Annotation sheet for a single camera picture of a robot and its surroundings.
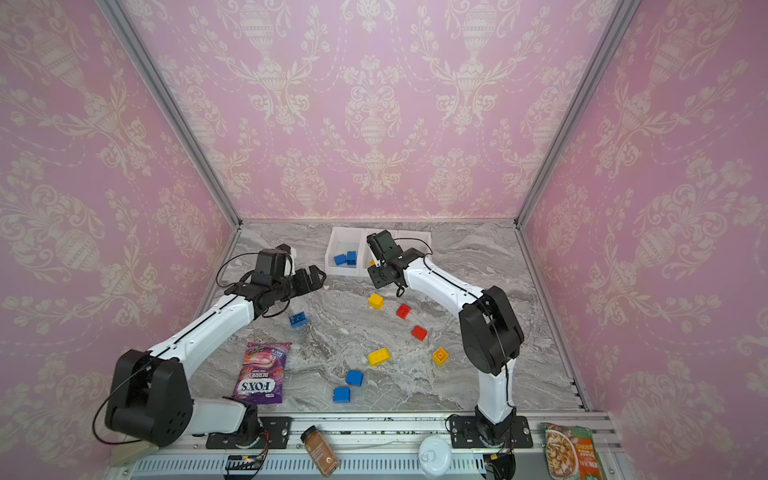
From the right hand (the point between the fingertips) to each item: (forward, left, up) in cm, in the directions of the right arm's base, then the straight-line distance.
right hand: (383, 271), depth 92 cm
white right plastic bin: (-3, -10, +16) cm, 19 cm away
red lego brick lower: (-15, -10, -13) cm, 22 cm away
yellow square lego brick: (-4, +3, -11) cm, 12 cm away
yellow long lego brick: (-4, +3, +10) cm, 11 cm away
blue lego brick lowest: (-32, +13, -13) cm, 36 cm away
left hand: (-4, +20, +3) cm, 20 cm away
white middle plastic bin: (+14, +6, -8) cm, 17 cm away
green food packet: (-47, -44, -12) cm, 66 cm away
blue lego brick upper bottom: (-28, +9, -12) cm, 32 cm away
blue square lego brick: (+12, +11, -9) cm, 19 cm away
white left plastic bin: (+22, +16, -10) cm, 29 cm away
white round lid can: (-47, -11, -6) cm, 49 cm away
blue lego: (+14, +16, -11) cm, 23 cm away
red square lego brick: (-9, -6, -10) cm, 15 cm away
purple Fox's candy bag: (-27, +34, -9) cm, 45 cm away
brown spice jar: (-45, +16, -7) cm, 48 cm away
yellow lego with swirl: (-24, -15, -9) cm, 30 cm away
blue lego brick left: (-10, +27, -10) cm, 31 cm away
